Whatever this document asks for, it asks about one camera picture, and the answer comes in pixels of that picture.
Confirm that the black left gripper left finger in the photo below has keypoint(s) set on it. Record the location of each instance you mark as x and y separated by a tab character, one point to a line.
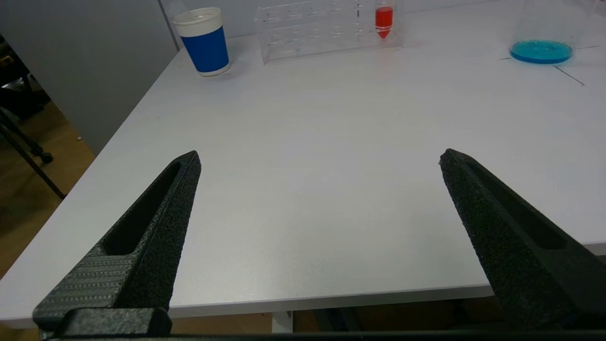
151	246

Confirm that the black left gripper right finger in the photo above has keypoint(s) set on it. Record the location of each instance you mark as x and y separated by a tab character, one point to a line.
516	246

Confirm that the clear glass beaker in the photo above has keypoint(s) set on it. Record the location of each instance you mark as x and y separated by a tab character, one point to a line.
539	51

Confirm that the clear acrylic test tube rack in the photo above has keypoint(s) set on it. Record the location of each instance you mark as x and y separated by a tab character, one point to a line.
312	45

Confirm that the red pigment test tube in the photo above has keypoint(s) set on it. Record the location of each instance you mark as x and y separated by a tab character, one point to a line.
384	21

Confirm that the black background stand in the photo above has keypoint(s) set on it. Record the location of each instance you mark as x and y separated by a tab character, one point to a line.
28	158

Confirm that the blue white paper cup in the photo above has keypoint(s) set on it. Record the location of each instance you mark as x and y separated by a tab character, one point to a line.
206	47

